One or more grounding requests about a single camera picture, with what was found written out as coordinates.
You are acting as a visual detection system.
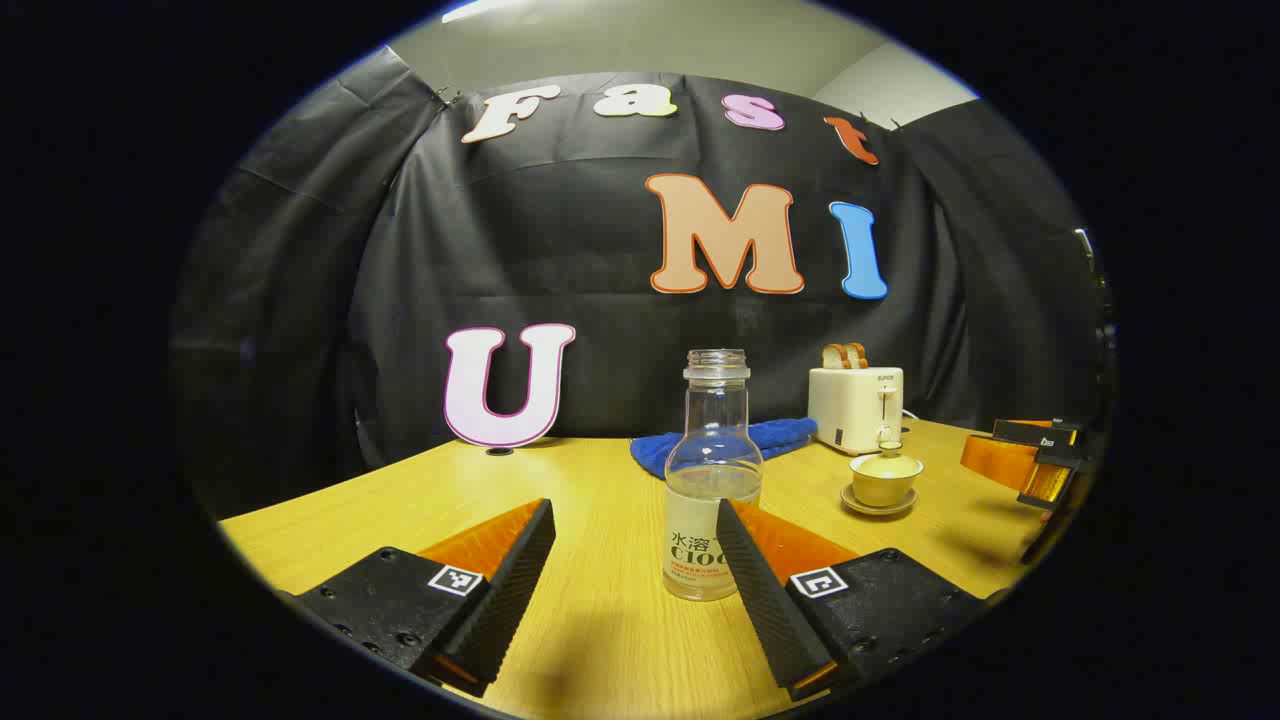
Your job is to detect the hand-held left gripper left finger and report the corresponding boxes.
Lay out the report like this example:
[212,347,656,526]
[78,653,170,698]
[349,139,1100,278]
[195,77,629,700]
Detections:
[296,498,557,698]

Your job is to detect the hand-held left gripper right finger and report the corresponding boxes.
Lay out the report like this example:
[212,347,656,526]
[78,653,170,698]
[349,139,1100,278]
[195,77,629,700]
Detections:
[715,499,986,701]

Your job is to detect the cream teacup lid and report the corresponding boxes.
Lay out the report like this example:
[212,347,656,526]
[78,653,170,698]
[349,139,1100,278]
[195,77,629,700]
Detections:
[852,440,922,480]

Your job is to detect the cream teacup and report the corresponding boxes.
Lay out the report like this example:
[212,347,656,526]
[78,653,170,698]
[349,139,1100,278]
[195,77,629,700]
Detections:
[849,462,924,508]

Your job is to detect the clear water bottle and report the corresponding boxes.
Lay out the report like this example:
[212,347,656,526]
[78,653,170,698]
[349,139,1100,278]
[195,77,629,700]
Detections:
[663,349,764,602]

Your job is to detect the cream saucer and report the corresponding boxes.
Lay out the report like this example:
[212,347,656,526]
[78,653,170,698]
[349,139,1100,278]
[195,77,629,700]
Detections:
[840,485,918,518]

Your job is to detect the cream toaster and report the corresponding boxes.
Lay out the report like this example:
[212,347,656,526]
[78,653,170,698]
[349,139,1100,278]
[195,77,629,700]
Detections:
[808,366,905,456]

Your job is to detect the blue towel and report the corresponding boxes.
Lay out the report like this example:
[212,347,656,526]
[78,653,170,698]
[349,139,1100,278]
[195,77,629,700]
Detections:
[630,417,819,479]

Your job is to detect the black backdrop cloth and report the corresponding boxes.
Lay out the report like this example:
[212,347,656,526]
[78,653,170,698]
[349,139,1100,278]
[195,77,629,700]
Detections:
[170,45,1106,521]

